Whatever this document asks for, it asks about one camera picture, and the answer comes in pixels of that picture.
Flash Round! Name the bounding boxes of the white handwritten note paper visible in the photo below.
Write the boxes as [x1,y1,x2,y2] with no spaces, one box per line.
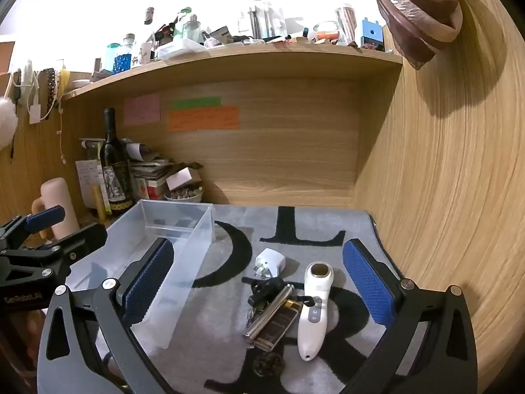
[76,159,105,210]

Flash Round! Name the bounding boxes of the silver keys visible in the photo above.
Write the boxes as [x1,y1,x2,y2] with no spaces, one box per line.
[246,304,263,330]

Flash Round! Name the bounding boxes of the black and gold case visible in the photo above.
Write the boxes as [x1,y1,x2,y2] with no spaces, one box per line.
[256,299,306,351]

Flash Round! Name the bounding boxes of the clear bottle with blue liquid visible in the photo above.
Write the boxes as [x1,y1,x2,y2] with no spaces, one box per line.
[115,34,138,74]

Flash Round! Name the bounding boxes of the wooden shelf board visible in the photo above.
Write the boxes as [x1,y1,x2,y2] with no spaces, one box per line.
[61,43,405,101]

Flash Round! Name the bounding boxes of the beige mug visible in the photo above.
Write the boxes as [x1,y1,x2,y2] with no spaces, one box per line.
[32,177,80,241]

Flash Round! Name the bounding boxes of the clear plastic storage box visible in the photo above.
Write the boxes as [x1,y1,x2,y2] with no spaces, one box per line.
[66,199,216,349]

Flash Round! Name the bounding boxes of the green sticky note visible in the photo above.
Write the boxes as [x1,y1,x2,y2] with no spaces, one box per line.
[171,97,222,111]

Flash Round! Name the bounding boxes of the pink sticky note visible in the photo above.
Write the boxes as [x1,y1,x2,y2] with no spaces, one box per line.
[124,94,160,126]

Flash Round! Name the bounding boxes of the white wall charger plug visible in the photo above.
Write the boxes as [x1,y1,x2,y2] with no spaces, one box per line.
[254,248,288,282]

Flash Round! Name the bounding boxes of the glass jar with straws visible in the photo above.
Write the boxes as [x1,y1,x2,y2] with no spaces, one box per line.
[334,4,357,46]

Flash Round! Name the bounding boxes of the grey mat with black letters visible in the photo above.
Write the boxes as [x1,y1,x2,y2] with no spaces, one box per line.
[66,203,405,394]

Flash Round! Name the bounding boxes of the dark wine bottle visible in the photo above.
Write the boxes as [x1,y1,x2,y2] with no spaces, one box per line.
[98,107,134,218]

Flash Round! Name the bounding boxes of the white cardboard box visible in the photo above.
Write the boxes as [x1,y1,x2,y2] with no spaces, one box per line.
[165,162,203,191]

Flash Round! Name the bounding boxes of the white fluffy ball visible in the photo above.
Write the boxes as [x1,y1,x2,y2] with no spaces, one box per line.
[0,98,19,150]

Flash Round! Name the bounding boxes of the dark beaded bracelet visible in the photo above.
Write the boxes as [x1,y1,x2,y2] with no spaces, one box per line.
[252,353,285,378]

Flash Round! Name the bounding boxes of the clear acrylic organizer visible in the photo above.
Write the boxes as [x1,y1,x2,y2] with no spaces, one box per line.
[238,0,288,42]

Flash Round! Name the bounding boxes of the white plastic tray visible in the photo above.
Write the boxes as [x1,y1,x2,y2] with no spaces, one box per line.
[156,39,206,60]

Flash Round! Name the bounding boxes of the blue box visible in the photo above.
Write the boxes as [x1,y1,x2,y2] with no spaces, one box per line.
[361,17,384,50]

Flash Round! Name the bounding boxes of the bowl of beads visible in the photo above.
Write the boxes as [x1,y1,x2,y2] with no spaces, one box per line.
[164,186,204,204]

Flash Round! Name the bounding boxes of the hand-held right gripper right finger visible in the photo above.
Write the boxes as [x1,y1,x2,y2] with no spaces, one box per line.
[341,238,479,394]

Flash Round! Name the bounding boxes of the glass bowl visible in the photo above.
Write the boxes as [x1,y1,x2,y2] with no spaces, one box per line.
[314,20,341,44]

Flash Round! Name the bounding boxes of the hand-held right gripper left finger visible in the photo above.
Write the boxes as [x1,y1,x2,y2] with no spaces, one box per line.
[37,237,177,394]

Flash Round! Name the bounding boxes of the red and white box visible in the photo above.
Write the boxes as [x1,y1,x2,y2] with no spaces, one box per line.
[135,178,167,202]

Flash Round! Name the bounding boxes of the teal jar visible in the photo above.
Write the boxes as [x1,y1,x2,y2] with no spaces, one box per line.
[106,43,121,72]

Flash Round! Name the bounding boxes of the white handheld massager device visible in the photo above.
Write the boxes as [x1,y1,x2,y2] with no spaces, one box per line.
[296,262,334,362]

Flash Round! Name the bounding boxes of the pink brown hanging cloth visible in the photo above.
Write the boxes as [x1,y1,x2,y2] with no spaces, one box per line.
[370,0,464,70]

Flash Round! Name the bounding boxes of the green capped bottle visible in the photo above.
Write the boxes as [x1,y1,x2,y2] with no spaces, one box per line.
[174,7,193,39]

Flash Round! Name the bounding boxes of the stack of magazines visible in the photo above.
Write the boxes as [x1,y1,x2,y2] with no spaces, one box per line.
[123,140,177,202]

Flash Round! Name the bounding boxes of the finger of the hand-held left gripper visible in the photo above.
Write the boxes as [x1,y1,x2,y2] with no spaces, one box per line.
[39,222,108,262]
[0,206,67,252]

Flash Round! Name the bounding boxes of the hanging dark bead string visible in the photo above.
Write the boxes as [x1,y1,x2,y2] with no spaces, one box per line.
[43,68,58,118]

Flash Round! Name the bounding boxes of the yellow tube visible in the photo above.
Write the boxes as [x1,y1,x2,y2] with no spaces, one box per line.
[92,185,111,220]

